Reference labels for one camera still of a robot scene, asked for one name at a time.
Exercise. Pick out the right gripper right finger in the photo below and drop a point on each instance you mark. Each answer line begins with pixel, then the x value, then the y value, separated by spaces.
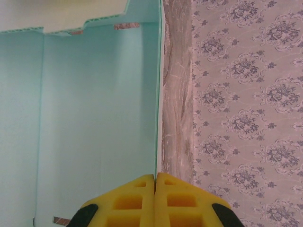
pixel 184 208

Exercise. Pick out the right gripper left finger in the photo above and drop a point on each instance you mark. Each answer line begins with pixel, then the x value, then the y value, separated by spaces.
pixel 127 208

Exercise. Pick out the light blue paper box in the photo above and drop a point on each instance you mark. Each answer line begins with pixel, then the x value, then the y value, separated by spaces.
pixel 94 94

